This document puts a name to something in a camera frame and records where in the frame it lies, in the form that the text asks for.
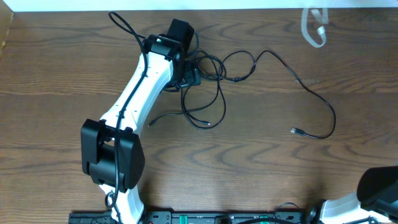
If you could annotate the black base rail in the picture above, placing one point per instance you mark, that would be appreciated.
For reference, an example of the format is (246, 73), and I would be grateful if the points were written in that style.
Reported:
(283, 214)

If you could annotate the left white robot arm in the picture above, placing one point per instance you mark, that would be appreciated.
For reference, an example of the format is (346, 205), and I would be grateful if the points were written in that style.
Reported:
(111, 151)

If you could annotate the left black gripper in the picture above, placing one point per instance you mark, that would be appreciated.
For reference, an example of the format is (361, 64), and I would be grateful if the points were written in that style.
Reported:
(193, 76)

